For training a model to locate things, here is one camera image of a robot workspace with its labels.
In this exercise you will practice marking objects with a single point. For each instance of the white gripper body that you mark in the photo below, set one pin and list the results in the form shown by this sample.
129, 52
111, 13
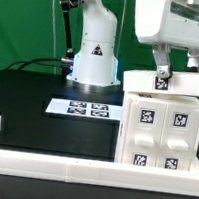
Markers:
170, 22

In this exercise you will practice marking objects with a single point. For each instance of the white cabinet body box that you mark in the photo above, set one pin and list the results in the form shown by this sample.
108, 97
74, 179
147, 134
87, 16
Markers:
130, 97

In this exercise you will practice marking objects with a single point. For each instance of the white U-shaped frame fence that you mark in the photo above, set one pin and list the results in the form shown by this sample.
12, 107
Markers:
100, 173

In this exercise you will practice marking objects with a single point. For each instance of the white cabinet door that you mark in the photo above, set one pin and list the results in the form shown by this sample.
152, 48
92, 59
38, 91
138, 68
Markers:
143, 133
178, 138

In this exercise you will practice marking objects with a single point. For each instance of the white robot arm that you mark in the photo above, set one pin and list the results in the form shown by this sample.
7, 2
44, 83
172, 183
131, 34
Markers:
95, 64

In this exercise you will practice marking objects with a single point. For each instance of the white cabinet top block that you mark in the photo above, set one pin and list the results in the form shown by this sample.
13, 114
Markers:
180, 83

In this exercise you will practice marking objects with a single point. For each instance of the white marker base sheet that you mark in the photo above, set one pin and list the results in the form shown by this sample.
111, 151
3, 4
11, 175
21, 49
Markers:
84, 109

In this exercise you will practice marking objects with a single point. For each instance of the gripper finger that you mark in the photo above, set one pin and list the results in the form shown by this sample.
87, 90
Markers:
161, 54
193, 61

